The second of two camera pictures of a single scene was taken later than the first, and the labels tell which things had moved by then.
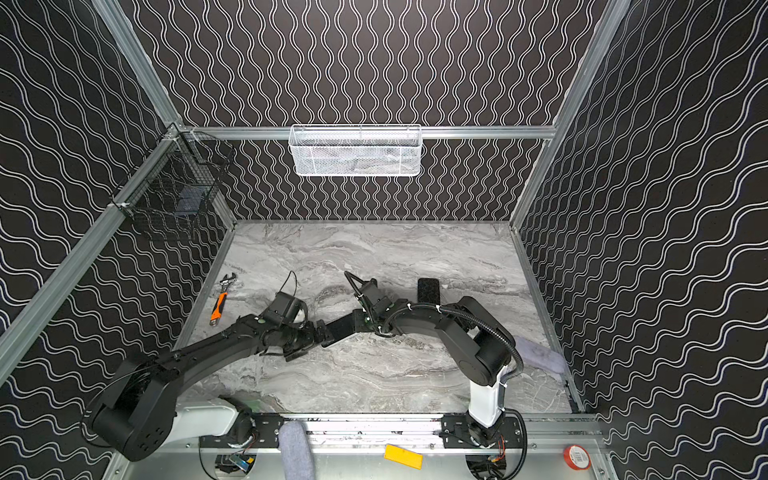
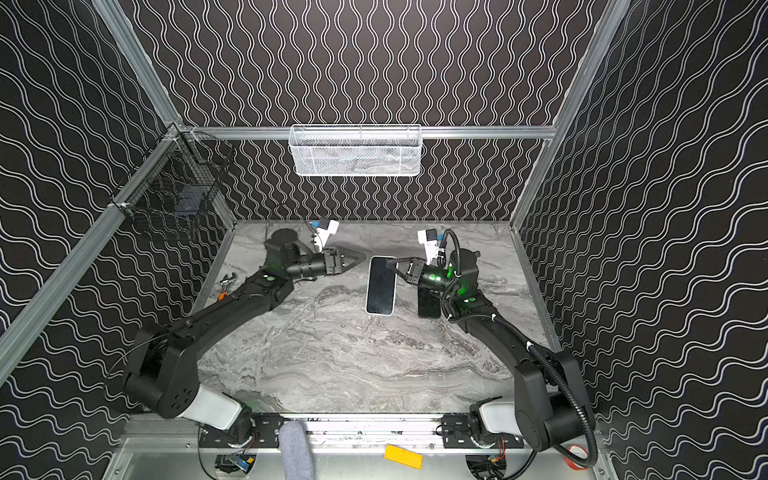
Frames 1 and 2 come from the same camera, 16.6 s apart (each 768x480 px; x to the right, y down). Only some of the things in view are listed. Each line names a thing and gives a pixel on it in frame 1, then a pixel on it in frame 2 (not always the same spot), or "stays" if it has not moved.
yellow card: [405, 457] stays
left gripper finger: [294, 353] → [348, 261]
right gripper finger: [350, 276] → [402, 265]
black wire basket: [181, 181] stays
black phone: [339, 329] → [381, 286]
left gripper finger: [321, 333] → [350, 257]
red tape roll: [577, 457] stays
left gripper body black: [301, 341] → [330, 261]
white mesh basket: [358, 150] stays
